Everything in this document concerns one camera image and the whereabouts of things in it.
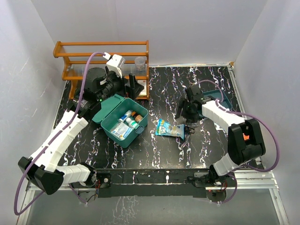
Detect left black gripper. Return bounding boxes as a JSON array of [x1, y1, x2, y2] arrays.
[[97, 68, 144, 102]]

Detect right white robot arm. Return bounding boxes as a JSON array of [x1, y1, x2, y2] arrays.
[[176, 85, 266, 186]]

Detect white upright medicine box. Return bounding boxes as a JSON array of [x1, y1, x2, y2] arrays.
[[138, 80, 147, 97]]

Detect brown syrup bottle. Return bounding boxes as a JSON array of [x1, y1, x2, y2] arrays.
[[131, 112, 143, 123]]

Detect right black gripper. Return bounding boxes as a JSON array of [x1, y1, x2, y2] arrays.
[[176, 98, 199, 123]]

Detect white blue mask packet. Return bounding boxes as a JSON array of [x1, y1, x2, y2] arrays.
[[110, 122, 133, 141]]

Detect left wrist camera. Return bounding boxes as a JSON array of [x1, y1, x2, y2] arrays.
[[103, 52, 125, 78]]

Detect clear plastic measuring cup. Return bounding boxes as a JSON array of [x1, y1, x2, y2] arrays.
[[135, 56, 146, 70]]

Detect cotton swab bag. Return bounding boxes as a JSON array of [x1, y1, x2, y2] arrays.
[[155, 119, 185, 139]]

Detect black handled scissors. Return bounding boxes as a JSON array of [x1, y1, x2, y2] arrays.
[[182, 126, 195, 147]]

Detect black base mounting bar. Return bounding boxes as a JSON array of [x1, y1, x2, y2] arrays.
[[70, 167, 237, 199]]

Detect blue white spray can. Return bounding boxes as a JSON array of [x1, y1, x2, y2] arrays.
[[118, 110, 132, 122]]

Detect orange wooden shelf rack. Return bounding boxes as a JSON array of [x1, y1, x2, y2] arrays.
[[52, 40, 150, 101]]

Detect teal divided tray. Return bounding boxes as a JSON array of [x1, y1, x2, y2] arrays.
[[197, 90, 232, 120]]

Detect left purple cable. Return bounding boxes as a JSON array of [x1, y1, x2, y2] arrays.
[[14, 52, 108, 216]]

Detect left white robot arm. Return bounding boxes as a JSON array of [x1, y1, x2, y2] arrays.
[[18, 67, 144, 195]]

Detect teal medicine kit box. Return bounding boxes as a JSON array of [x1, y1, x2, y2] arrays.
[[92, 94, 148, 148]]

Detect white green pill bottle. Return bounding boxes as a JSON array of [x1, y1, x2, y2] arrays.
[[126, 117, 138, 129]]

